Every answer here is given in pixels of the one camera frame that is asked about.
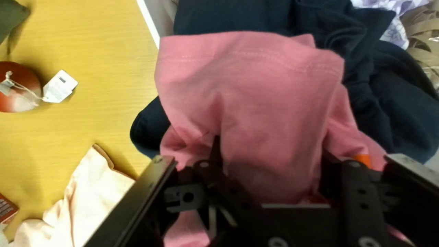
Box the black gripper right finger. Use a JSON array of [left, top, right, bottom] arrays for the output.
[[320, 152, 439, 247]]

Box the navy blue cloth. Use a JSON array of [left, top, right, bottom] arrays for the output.
[[129, 0, 439, 163]]

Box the pink shirt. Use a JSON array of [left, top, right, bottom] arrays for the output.
[[155, 30, 388, 247]]

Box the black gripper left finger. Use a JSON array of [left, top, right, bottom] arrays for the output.
[[84, 135, 258, 247]]

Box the peach coloured cloth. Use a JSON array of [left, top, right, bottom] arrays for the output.
[[8, 142, 136, 247]]

